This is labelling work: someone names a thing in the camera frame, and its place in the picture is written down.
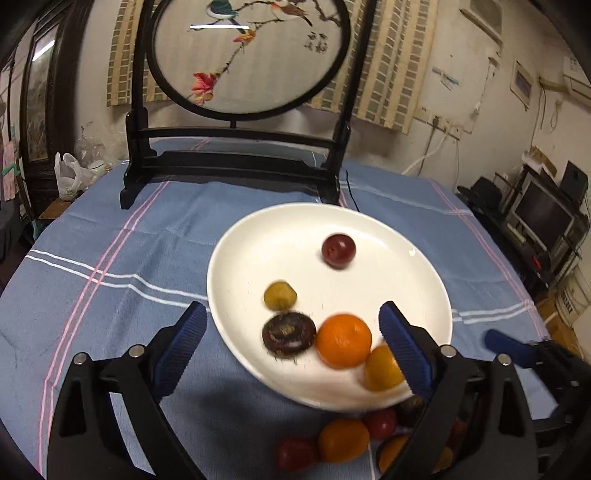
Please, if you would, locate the clear plastic bag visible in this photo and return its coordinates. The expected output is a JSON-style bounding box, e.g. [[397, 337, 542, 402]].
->
[[76, 129, 116, 176]]

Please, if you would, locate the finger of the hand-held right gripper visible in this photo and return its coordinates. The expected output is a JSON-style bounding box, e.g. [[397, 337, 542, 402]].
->
[[484, 329, 555, 370]]

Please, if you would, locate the thin black cable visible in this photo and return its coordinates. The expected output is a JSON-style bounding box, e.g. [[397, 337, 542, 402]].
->
[[344, 168, 360, 212]]

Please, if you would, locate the small orange tomato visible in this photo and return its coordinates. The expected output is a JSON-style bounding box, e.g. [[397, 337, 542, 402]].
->
[[318, 418, 371, 463]]

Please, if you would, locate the computer monitor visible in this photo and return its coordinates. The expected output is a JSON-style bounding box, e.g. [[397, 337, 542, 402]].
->
[[512, 178, 575, 252]]

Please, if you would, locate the black speaker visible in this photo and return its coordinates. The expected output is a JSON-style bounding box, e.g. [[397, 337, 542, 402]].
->
[[561, 161, 589, 201]]

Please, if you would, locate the round embroidered screen, black stand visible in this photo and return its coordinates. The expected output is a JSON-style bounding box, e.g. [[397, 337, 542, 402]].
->
[[119, 0, 376, 210]]

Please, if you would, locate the dark red plum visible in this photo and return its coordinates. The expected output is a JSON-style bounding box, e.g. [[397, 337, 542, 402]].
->
[[322, 233, 356, 270]]

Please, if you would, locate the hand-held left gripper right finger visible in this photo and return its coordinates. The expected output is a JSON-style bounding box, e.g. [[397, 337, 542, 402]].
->
[[379, 300, 539, 480]]

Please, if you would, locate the blue striped tablecloth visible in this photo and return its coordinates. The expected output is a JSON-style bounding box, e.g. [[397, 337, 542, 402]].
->
[[0, 138, 573, 480]]

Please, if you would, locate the white air conditioner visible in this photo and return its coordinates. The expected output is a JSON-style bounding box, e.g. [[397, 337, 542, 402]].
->
[[561, 58, 591, 100]]

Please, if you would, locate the cardboard box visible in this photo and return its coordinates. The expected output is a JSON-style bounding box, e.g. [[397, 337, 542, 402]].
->
[[522, 148, 559, 174]]

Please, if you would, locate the beige checked window blind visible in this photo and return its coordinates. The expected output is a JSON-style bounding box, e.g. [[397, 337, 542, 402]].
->
[[107, 0, 437, 136]]

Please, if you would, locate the large yellow-orange tomato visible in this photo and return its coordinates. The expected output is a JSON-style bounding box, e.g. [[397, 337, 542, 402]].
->
[[365, 344, 407, 392]]

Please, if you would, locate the dark wooden cabinet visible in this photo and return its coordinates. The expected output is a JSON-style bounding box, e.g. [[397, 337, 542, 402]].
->
[[18, 0, 93, 176]]

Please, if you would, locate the large orange mandarin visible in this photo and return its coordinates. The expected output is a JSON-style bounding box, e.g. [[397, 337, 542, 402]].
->
[[316, 313, 373, 369]]

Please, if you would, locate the white round plate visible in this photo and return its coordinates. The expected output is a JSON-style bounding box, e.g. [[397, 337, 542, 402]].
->
[[206, 202, 454, 411]]

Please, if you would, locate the small green fruit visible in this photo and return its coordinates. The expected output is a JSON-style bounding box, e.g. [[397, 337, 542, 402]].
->
[[263, 281, 297, 311]]

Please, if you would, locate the dark brown water chestnut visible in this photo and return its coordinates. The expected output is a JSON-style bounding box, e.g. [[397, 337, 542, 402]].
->
[[398, 394, 426, 428]]

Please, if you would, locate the dark brown doughnut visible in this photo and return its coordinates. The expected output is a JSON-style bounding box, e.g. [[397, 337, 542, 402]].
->
[[262, 312, 317, 358]]

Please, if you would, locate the black hat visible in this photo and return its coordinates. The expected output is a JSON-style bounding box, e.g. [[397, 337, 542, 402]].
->
[[457, 178, 502, 208]]

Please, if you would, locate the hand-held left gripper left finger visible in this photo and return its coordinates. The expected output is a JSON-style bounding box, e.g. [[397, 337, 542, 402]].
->
[[46, 301, 208, 480]]

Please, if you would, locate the white power cable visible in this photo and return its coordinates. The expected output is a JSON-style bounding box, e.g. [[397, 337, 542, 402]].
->
[[402, 129, 458, 176]]

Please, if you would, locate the pink paper sheet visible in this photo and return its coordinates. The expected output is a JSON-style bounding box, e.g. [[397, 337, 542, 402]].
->
[[0, 143, 19, 201]]

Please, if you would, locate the white bucket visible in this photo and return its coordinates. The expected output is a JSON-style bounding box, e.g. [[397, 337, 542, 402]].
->
[[556, 277, 587, 324]]

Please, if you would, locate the white plastic bag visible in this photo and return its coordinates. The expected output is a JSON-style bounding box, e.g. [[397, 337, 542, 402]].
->
[[54, 152, 98, 201]]

